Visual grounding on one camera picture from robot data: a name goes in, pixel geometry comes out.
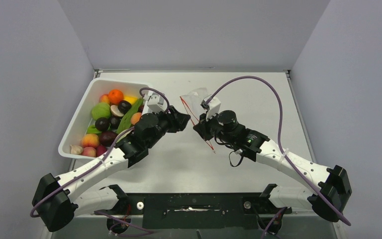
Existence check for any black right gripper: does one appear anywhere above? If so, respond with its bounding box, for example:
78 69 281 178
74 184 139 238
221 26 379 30
194 109 235 145

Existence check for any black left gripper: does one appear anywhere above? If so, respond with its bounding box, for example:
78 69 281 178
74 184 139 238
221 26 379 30
146 106 190 148

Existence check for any clear red-zipper bag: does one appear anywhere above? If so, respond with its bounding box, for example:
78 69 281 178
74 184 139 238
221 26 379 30
180 87 216 155

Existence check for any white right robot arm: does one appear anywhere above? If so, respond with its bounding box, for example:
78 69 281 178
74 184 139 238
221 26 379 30
193 110 352 226

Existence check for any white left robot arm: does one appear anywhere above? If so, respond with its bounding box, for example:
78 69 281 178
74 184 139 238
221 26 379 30
30 106 191 232

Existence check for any dark red fig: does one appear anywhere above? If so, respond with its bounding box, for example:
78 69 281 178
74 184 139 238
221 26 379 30
137 105 144 113

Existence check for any peach near bin edge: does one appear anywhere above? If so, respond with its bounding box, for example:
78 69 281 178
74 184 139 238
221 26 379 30
130 112 142 125

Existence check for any green leafy vegetable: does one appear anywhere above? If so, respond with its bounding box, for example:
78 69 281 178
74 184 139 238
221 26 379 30
116 98 144 134

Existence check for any dark plum upper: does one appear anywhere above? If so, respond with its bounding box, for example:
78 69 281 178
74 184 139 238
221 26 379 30
117 100 132 114

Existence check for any dark plum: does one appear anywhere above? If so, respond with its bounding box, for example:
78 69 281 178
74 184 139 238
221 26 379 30
95 117 110 132
108 116 122 129
117 100 132 114

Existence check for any dark plum middle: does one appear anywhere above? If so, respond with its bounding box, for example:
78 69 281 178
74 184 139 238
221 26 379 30
108 116 122 129

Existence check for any sliced mushroom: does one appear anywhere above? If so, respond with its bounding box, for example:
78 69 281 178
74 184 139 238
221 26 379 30
110 105 124 118

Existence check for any orange fruit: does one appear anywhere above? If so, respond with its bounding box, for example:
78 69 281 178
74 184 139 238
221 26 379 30
108 89 124 105

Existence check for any dark plum left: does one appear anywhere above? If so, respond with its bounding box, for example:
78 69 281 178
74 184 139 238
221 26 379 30
95 117 110 132

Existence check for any peach top left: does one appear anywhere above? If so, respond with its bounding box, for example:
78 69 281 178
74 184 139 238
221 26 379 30
99 94 110 105

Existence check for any green cabbage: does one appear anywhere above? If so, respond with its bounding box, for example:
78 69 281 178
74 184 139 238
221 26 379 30
91 103 111 120

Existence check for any red purple onion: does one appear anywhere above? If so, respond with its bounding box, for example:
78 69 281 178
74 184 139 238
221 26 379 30
95 145 107 157

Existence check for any peach lower left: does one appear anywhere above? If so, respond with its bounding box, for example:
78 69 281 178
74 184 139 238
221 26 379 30
81 133 100 148

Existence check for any white plastic bin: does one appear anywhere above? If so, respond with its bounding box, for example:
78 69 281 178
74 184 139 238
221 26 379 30
58 77 152 160

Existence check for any pink peach bottom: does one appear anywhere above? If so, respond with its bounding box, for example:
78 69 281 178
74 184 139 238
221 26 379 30
81 147 96 158

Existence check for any garlic bulb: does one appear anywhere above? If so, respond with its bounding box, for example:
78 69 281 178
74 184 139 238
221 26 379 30
70 145 84 155

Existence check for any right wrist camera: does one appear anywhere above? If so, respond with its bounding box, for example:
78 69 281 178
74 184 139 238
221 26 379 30
201 95 221 121

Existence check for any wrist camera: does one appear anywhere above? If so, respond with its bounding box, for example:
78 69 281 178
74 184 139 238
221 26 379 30
201 95 221 121
143 92 167 114

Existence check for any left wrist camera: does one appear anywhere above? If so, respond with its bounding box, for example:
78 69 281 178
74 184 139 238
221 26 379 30
143 92 167 114

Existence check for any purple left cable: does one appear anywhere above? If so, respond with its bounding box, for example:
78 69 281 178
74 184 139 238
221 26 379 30
30 87 171 238

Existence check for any purple cable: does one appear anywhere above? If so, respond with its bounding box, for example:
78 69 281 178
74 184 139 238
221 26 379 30
30 87 171 238
204 76 353 239

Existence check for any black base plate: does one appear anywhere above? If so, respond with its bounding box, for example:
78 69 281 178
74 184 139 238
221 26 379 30
104 192 279 230

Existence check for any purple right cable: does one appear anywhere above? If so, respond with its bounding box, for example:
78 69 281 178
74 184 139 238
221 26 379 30
204 76 353 239

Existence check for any aluminium frame rail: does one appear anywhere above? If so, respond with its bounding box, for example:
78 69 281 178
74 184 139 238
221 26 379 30
46 194 343 220

